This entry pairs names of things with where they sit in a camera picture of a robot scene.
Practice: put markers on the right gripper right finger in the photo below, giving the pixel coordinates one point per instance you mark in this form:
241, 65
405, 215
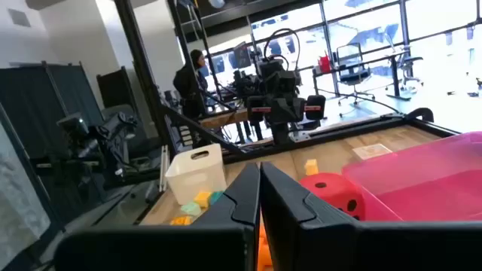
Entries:
320, 244

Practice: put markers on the cyan small brick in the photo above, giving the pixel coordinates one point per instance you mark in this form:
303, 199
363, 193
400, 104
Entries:
216, 197

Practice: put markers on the dark partition screen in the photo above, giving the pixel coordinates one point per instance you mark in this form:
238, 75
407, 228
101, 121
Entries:
37, 105
115, 88

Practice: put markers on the pale yellow small brick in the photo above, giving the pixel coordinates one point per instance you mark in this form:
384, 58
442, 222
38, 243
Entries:
311, 167

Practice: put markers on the pale mint small brick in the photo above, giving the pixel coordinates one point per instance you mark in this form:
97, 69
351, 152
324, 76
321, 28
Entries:
191, 209

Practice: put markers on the black neighbouring robot arm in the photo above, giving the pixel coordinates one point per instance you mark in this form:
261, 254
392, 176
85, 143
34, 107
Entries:
109, 141

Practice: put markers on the black desk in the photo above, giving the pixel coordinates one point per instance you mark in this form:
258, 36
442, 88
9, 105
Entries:
394, 75

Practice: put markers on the wooden table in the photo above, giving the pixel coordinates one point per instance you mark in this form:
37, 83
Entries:
222, 118

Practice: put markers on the dark monitor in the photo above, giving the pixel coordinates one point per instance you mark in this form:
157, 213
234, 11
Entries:
241, 55

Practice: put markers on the pink plastic bin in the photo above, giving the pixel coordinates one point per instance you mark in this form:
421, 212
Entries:
425, 188

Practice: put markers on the red foam die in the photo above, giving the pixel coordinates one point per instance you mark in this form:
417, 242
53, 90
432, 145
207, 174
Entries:
331, 192

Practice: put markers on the grey panel black frame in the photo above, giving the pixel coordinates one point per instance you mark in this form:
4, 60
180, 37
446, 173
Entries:
19, 195

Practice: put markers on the black office chair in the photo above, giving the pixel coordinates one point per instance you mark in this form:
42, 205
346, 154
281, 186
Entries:
408, 62
352, 73

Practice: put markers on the orange-yellow brick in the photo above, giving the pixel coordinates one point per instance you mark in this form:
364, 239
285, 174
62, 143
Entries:
181, 221

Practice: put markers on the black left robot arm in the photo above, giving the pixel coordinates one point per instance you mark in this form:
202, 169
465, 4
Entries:
280, 133

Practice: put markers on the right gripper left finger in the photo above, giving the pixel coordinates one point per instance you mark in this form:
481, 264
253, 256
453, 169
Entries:
226, 241

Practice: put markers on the red container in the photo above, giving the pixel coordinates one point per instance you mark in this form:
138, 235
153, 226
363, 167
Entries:
324, 64

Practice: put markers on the person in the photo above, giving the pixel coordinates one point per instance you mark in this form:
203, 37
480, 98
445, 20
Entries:
188, 86

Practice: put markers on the white plastic bin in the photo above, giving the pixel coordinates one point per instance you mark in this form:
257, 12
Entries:
196, 177

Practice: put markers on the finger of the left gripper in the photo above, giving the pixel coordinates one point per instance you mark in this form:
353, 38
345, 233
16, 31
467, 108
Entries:
315, 108
256, 109

